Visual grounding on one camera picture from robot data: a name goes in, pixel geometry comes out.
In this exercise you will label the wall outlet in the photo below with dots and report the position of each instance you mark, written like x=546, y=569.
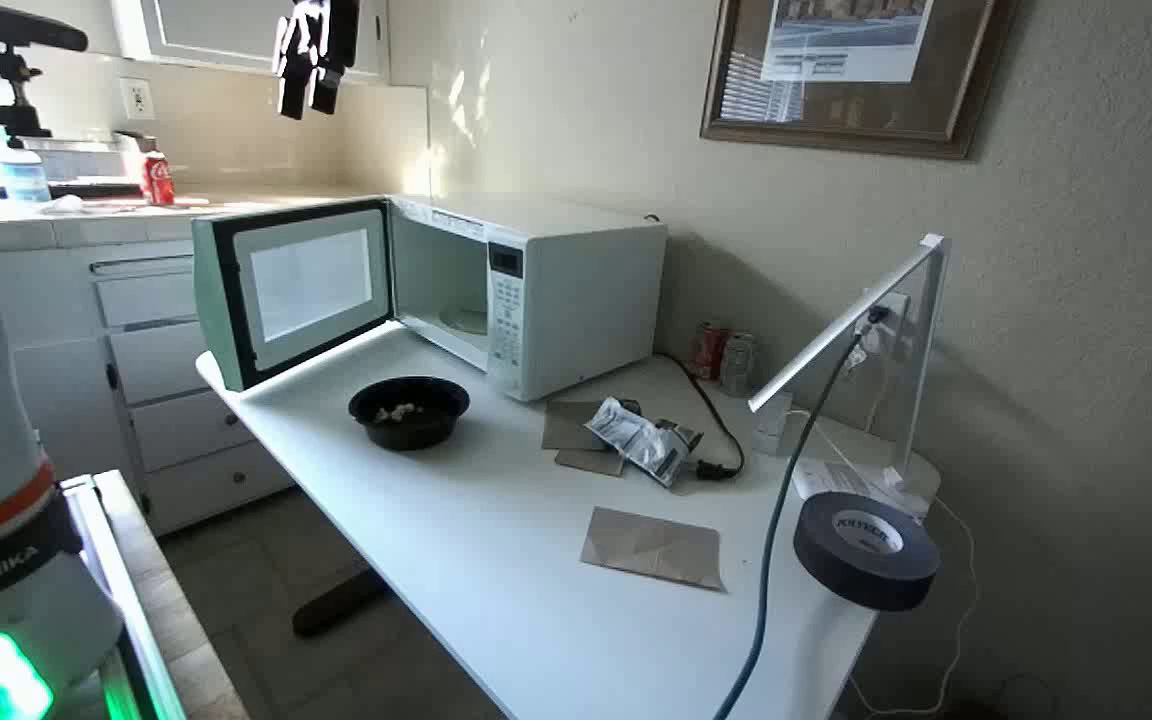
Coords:
x=136, y=102

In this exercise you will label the white microwave oven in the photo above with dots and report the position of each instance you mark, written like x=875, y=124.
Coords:
x=533, y=292

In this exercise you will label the black tape roll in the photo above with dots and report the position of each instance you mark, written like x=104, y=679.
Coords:
x=866, y=549

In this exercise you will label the popcorn pieces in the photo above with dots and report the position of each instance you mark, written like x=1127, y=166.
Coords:
x=403, y=412

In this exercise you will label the white kitchen drawer cabinet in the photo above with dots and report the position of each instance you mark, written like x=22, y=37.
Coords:
x=104, y=342

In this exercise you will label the microwave door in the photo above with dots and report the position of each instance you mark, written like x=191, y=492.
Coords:
x=289, y=281

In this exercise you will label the black bowl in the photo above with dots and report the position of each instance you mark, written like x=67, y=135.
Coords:
x=448, y=400

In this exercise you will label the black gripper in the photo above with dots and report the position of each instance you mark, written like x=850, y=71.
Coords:
x=311, y=57

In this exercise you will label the framed picture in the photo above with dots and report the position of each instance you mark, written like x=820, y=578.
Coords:
x=897, y=78

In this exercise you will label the red can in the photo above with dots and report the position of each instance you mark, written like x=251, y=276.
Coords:
x=156, y=183

